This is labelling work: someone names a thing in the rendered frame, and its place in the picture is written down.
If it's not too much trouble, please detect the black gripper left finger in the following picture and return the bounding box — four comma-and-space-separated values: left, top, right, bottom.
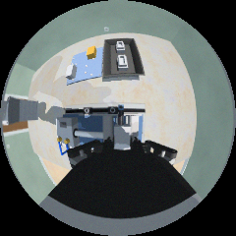
67, 135, 115, 168

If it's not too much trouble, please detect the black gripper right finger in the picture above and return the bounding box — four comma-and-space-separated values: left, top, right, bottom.
130, 135, 178, 165

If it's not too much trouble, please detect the yellow rectangular block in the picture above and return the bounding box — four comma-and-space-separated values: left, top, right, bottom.
87, 46, 97, 59

